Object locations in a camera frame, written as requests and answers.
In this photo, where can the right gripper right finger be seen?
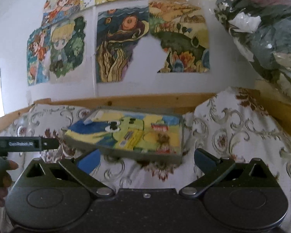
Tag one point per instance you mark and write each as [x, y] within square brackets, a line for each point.
[214, 169]

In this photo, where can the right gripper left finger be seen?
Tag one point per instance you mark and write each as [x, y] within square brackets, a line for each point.
[81, 168]

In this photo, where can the red label snack bag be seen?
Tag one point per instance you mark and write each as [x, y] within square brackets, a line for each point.
[163, 139]

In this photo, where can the yellow snack packet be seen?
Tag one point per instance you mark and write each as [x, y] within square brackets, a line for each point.
[130, 139]

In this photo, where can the person's left hand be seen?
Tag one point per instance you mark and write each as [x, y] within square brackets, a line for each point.
[5, 166]

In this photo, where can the floral white bed cover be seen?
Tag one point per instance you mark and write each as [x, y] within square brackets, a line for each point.
[230, 123]

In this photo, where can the grey tray with painted bottom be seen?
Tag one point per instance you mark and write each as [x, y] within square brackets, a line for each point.
[104, 127]

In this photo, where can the orange-haired girl poster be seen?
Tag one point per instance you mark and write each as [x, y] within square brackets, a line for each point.
[38, 52]

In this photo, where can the blond chibi boy poster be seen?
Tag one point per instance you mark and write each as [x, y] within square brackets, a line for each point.
[67, 49]

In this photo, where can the torn landscape painting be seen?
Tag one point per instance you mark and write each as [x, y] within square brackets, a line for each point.
[183, 34]

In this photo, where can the swirly starry night painting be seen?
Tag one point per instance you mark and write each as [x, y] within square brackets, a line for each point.
[118, 33]

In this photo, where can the bagged checkered bedding bundle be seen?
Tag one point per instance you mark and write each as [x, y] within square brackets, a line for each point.
[261, 30]

